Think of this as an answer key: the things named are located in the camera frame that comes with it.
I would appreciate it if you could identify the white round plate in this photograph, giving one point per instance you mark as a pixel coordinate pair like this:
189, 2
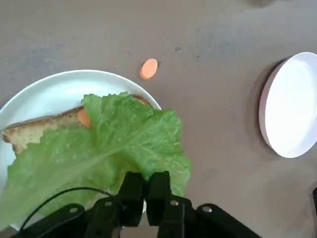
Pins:
49, 94

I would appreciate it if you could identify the white plate with pinkish rim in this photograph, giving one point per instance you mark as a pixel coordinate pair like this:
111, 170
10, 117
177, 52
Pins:
292, 104

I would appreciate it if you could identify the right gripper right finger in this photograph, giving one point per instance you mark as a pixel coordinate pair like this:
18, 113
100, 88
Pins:
183, 220

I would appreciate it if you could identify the brown bread slice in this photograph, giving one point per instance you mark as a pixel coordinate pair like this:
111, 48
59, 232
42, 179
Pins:
37, 129

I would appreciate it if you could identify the green lettuce leaf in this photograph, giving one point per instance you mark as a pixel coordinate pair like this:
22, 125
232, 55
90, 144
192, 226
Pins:
111, 143

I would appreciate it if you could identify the orange carrot slice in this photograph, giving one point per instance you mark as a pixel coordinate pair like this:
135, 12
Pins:
84, 118
148, 69

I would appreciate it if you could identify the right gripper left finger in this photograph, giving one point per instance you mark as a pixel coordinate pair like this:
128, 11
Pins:
104, 218

